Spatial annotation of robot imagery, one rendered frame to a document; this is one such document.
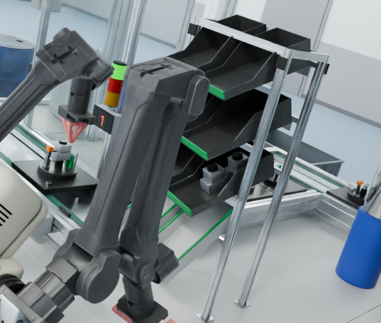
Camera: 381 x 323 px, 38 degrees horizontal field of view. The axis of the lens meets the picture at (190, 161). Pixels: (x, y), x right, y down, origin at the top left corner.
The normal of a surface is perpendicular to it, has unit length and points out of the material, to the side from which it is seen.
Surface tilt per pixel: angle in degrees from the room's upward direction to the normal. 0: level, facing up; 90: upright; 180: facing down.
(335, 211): 90
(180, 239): 45
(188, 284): 0
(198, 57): 25
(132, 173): 91
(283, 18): 90
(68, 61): 40
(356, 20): 90
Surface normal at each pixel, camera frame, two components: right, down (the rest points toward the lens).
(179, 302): 0.25, -0.92
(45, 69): -0.21, 0.30
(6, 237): 0.75, 0.39
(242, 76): -0.11, -0.83
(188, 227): -0.40, -0.65
